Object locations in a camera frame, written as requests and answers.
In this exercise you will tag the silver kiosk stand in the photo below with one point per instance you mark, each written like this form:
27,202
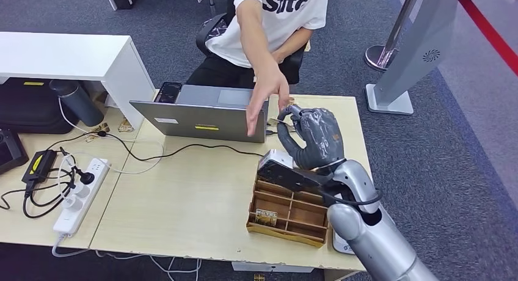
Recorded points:
421,48

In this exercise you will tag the person's right forearm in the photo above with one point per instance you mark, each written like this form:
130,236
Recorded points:
261,56

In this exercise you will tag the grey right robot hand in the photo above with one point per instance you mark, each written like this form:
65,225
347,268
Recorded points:
321,141

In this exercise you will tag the black power adapter yellow label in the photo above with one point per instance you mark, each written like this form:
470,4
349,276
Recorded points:
40,166

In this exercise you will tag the person's right hand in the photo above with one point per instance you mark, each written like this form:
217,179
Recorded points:
267,89

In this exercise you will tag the grey laptop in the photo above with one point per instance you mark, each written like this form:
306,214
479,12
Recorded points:
194,121

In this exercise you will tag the white power strip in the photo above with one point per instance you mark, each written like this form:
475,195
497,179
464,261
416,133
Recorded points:
75,220

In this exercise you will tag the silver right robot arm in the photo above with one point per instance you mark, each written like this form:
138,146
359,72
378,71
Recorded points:
376,246

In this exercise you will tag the person's left hand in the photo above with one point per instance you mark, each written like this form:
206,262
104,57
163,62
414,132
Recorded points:
278,56

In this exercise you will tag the black bag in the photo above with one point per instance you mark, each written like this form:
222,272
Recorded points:
28,109

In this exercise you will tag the black plug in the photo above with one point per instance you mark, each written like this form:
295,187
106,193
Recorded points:
87,178

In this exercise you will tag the wooden card organiser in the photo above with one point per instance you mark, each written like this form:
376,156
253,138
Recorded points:
303,216

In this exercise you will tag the black tablet device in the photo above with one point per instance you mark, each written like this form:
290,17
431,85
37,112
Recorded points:
10,151

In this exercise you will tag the black office chair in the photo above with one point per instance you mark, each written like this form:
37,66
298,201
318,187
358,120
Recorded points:
208,34

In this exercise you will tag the dark grey thermos bottle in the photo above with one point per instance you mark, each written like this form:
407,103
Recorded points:
79,105

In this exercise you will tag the person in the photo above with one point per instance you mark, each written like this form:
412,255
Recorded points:
283,24

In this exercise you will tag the white card reader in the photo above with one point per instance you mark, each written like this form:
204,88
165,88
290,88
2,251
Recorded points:
339,246

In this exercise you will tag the white side desk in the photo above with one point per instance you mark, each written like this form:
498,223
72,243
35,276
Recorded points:
60,56

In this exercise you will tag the person's left forearm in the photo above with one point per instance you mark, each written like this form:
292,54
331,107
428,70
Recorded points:
295,42

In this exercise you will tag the black smartphone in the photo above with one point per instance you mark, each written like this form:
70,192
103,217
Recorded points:
168,94

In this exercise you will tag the chrome stanchion post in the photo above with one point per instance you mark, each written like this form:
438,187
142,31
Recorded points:
380,56

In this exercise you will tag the white plug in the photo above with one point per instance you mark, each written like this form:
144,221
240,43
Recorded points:
72,204
81,191

